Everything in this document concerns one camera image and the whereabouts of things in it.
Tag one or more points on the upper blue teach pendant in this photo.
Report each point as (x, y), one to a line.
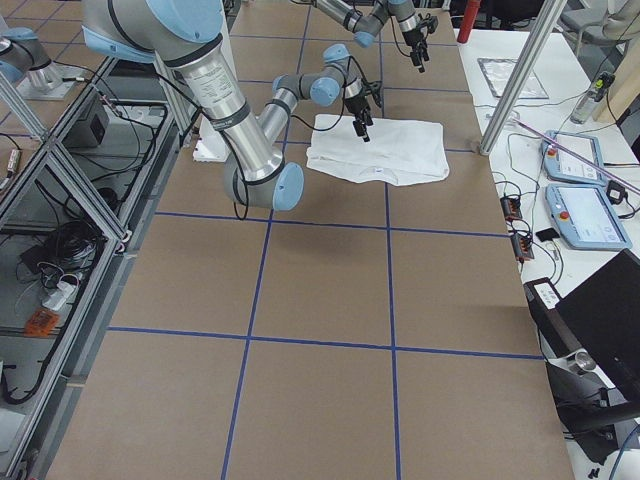
(564, 167)

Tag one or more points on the clear water bottle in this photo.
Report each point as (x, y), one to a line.
(592, 97)

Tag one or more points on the grey box under frame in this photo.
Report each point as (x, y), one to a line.
(89, 129)

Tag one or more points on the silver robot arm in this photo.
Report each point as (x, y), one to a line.
(366, 27)
(187, 36)

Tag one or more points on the aluminium frame post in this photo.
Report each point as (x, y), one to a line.
(537, 38)

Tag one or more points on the silver foil tray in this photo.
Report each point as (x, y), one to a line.
(497, 73)

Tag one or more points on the lower blue teach pendant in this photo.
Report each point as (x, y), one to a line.
(584, 217)

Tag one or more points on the orange device on rail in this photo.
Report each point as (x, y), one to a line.
(41, 323)

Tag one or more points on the upper orange black adapter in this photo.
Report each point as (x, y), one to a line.
(511, 208)

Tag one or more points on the lower orange black adapter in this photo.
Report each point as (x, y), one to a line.
(521, 245)

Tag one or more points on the black box white label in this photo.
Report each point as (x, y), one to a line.
(542, 298)

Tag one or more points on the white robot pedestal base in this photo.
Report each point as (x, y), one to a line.
(210, 147)

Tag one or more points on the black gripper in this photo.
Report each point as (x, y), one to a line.
(357, 107)
(413, 42)

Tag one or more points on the orange black adapter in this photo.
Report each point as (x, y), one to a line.
(511, 208)
(521, 245)

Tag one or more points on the blue teach pendant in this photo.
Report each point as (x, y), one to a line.
(584, 217)
(564, 167)

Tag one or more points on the red cylinder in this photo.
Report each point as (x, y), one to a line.
(469, 17)

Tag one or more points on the white long-sleeve printed shirt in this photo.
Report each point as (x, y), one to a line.
(400, 152)

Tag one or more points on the black laptop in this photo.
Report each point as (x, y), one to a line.
(603, 314)

